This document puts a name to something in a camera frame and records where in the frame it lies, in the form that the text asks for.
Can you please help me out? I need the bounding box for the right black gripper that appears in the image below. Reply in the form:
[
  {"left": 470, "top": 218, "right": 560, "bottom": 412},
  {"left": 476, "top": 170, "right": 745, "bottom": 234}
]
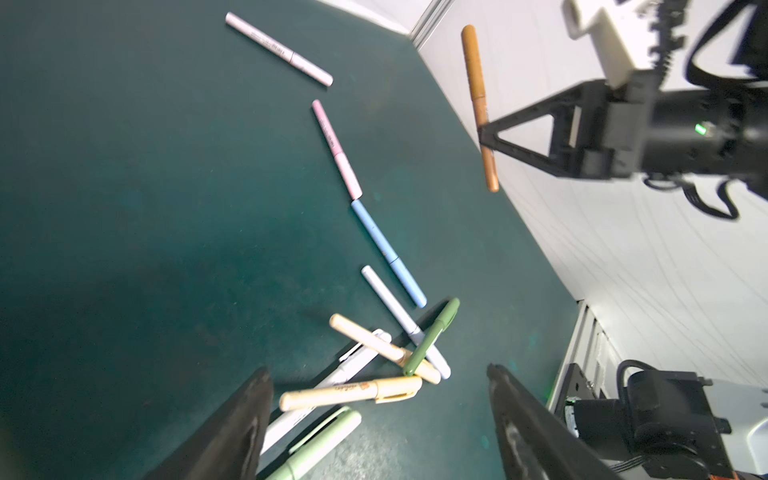
[{"left": 478, "top": 70, "right": 659, "bottom": 180}]

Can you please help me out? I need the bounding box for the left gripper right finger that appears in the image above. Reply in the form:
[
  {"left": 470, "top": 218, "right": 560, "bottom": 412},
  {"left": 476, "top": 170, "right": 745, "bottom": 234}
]
[{"left": 486, "top": 364, "right": 619, "bottom": 479}]

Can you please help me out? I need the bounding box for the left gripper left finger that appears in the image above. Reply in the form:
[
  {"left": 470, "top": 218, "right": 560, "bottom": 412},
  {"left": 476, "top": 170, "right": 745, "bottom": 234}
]
[{"left": 145, "top": 367, "right": 274, "bottom": 479}]

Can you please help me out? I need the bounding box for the brown pen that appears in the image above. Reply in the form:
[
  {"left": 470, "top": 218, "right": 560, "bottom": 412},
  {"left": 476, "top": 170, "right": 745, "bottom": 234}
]
[{"left": 461, "top": 25, "right": 500, "bottom": 193}]

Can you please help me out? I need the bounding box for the pale pink white pen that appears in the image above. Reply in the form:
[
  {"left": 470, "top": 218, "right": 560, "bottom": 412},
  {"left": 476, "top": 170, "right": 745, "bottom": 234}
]
[{"left": 225, "top": 12, "right": 334, "bottom": 87}]

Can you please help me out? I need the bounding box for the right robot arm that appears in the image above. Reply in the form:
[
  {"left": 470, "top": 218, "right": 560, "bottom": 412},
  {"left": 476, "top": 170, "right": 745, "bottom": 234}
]
[{"left": 461, "top": 1, "right": 767, "bottom": 479}]

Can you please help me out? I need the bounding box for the light green pen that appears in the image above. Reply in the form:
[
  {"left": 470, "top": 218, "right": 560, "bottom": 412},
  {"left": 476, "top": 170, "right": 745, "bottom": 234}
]
[{"left": 267, "top": 406, "right": 362, "bottom": 480}]

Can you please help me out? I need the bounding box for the dark green pen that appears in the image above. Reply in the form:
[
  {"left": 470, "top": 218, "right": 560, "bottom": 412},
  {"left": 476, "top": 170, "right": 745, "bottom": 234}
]
[{"left": 402, "top": 298, "right": 460, "bottom": 379}]

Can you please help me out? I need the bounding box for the lavender white pen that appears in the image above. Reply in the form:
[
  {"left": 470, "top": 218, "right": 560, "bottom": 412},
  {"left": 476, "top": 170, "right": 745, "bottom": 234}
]
[{"left": 361, "top": 265, "right": 452, "bottom": 380}]

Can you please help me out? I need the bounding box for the yellow beige pen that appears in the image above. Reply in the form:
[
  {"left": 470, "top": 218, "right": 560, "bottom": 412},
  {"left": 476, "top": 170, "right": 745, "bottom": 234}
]
[{"left": 279, "top": 376, "right": 423, "bottom": 412}]

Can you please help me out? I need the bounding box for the blue pen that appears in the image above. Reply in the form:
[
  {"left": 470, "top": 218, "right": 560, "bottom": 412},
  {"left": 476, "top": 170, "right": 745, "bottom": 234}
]
[{"left": 351, "top": 199, "right": 427, "bottom": 308}]

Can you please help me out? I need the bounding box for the green table mat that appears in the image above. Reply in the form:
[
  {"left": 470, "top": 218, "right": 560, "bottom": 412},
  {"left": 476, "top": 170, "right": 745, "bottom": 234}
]
[{"left": 1, "top": 1, "right": 577, "bottom": 479}]

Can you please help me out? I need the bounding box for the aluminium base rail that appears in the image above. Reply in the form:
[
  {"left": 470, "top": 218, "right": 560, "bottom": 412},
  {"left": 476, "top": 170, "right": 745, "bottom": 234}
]
[{"left": 547, "top": 300, "right": 621, "bottom": 416}]

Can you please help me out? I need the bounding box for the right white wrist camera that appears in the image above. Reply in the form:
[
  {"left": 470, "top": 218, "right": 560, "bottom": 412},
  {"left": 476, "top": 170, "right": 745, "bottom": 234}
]
[{"left": 561, "top": 0, "right": 660, "bottom": 89}]

